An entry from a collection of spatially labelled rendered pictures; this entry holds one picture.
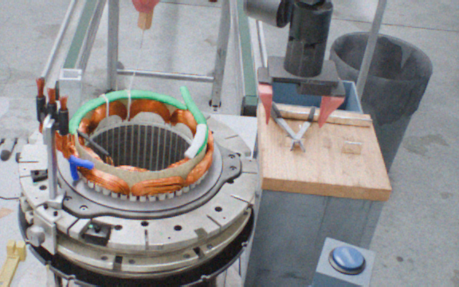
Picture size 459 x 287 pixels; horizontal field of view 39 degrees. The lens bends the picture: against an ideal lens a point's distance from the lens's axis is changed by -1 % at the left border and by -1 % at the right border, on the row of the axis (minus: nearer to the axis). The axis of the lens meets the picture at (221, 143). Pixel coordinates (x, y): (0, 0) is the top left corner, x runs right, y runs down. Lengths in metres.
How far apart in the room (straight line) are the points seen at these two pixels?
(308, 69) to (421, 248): 1.69
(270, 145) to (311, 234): 0.15
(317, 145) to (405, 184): 1.84
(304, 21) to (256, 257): 0.38
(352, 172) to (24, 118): 0.79
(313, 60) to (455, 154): 2.25
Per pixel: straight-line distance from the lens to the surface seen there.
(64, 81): 0.90
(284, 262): 1.07
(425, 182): 2.91
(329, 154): 1.02
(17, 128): 1.48
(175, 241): 0.79
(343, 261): 0.88
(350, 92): 1.24
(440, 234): 2.68
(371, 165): 1.02
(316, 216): 1.01
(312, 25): 0.93
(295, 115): 1.08
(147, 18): 0.78
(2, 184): 1.37
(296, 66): 0.96
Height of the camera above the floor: 1.64
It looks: 35 degrees down
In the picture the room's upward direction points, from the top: 8 degrees clockwise
